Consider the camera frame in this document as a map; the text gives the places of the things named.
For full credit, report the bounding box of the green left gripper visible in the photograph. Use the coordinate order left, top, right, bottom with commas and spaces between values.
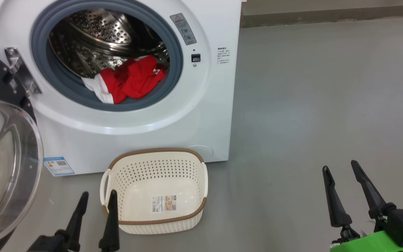
27, 190, 120, 252

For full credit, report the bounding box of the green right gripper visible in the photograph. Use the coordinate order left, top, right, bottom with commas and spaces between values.
322, 160, 403, 252

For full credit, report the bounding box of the round washing machine door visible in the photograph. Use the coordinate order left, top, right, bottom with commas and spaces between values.
0, 45, 44, 252

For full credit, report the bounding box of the red and white garment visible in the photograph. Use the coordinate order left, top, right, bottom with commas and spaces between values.
82, 55, 167, 105

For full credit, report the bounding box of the cream perforated basket brown rim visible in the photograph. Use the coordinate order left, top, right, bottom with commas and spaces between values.
100, 148, 208, 235

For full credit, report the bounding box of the white front-load washing machine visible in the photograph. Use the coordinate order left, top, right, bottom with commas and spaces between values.
0, 0, 242, 175

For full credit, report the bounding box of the metal door hinge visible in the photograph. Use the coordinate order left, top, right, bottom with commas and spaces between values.
5, 47, 42, 97

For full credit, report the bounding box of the stainless steel washing machine drum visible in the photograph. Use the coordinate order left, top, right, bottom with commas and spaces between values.
48, 9, 170, 79

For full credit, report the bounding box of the blue energy label sticker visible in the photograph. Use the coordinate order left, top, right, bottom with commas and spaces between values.
44, 157, 75, 176

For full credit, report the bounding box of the paper product label sticker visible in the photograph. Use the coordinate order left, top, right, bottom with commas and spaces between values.
151, 195, 177, 213

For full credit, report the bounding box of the round filter cover panel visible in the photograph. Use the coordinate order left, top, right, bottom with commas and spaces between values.
186, 145, 214, 162

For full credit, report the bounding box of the small printed text sticker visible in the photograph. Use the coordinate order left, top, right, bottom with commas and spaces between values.
217, 47, 231, 65

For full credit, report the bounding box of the grey warning label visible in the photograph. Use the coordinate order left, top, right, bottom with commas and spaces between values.
170, 13, 197, 46

